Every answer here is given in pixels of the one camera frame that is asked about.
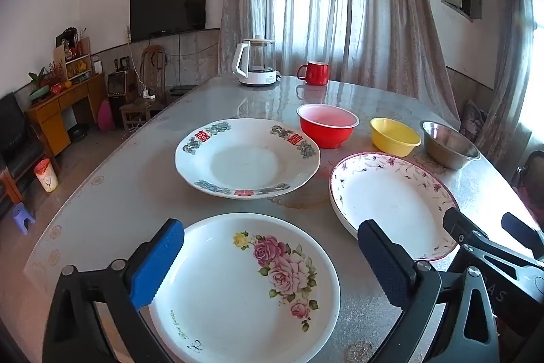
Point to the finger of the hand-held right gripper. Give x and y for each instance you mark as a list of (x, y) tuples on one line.
[(522, 233), (465, 229)]

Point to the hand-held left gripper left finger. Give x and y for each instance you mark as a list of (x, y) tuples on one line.
[(157, 261)]

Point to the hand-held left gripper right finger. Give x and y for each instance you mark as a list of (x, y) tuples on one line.
[(382, 261)]

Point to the white plate purple floral rim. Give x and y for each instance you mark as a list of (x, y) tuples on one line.
[(382, 205)]

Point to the stainless steel bowl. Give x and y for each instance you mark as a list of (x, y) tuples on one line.
[(446, 150)]

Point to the white plate with pink roses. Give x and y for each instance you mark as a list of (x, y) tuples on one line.
[(238, 295)]

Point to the yellow bowl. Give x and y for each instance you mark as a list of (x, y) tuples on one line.
[(393, 142)]

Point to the white plate with red characters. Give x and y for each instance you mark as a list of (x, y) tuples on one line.
[(246, 163)]

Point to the red bowl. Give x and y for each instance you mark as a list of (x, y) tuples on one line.
[(323, 133)]

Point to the dark round-backed chair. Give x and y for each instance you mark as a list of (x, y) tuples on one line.
[(529, 180)]

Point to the patterned cushion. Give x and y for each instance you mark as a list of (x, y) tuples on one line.
[(471, 118)]

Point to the red and white trash bin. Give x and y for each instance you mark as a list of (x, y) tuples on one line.
[(46, 176)]

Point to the purple plastic stool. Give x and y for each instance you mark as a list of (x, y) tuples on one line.
[(22, 214)]

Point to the pink plastic bag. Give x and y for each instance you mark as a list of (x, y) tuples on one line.
[(105, 116)]

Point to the wooden chair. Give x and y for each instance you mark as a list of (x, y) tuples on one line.
[(142, 108)]

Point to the low brown side table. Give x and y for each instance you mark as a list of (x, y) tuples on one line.
[(8, 186)]

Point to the white power strip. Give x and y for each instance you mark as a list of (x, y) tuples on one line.
[(148, 94)]

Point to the narrow sheer window curtain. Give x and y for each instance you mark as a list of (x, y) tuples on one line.
[(508, 61)]

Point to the yellow wooden cabinet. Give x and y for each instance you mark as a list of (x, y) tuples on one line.
[(55, 120)]

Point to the small dark speaker cabinet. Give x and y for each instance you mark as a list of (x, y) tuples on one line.
[(115, 86)]

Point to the black sofa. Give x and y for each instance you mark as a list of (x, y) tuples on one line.
[(15, 137)]

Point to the red mug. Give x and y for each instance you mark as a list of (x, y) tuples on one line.
[(316, 74)]

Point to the green bowl with plant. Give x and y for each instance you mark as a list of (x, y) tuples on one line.
[(39, 91)]

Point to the white glass electric kettle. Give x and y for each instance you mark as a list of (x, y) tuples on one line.
[(255, 67)]

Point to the small wooden shelf with ornaments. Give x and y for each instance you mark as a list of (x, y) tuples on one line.
[(74, 59)]

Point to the black television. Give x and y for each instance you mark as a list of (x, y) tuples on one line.
[(168, 8)]

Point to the wide sheer window curtain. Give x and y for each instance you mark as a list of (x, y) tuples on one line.
[(331, 5)]

